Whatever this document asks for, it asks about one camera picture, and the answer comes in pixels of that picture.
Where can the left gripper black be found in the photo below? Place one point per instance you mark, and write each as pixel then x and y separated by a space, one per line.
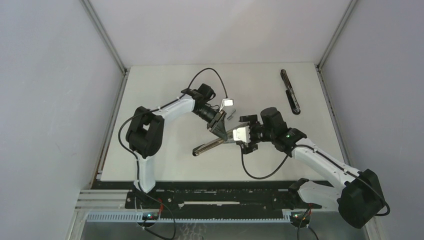
pixel 217 125

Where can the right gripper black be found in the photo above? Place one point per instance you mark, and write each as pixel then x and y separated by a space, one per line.
pixel 248 147

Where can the silver black staple remover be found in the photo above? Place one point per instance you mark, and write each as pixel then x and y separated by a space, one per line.
pixel 217 142

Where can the black stapler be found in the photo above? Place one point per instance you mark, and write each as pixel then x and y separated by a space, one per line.
pixel 294 105

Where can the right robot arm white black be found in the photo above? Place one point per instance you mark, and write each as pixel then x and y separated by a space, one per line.
pixel 356 195

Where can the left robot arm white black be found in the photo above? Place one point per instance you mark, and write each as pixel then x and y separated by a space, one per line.
pixel 146 129

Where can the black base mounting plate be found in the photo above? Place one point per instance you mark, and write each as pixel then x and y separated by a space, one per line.
pixel 218 199

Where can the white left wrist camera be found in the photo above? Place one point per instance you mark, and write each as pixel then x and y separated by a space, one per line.
pixel 227 102

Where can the right controller board with wires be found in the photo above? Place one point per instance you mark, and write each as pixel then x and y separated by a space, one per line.
pixel 302 220

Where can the controller board with wires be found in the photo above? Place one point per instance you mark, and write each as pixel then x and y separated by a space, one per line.
pixel 145 225
pixel 302 220

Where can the left controller board with wires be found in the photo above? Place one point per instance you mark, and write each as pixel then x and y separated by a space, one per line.
pixel 145 225

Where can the white cable duct strip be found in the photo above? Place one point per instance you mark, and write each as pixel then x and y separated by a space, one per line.
pixel 133 217

